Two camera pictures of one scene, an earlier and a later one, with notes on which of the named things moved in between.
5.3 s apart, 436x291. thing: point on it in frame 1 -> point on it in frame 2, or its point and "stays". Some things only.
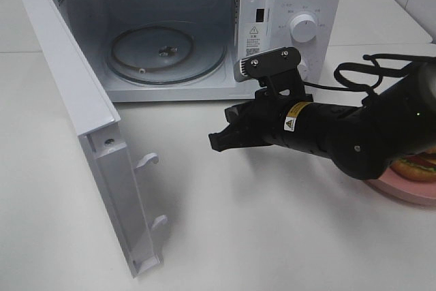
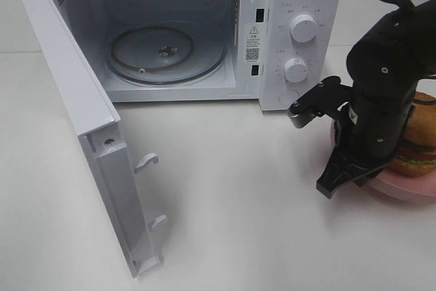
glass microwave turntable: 167,52 stays
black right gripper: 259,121 -> 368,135
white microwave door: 96,123 stays
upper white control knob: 303,28 stays
